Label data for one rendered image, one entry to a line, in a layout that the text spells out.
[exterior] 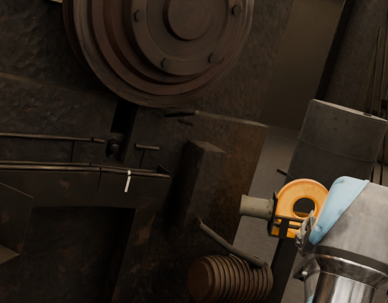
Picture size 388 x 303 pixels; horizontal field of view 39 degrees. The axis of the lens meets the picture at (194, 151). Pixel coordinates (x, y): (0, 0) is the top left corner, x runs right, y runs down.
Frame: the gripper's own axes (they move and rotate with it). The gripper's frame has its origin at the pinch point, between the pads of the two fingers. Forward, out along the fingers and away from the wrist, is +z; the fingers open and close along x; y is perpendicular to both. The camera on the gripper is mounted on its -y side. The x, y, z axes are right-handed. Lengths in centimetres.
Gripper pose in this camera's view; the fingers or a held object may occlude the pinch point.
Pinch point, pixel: (311, 222)
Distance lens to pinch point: 138.2
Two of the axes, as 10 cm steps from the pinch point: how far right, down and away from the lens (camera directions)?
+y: 2.4, -8.4, -4.8
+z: 1.3, -4.7, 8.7
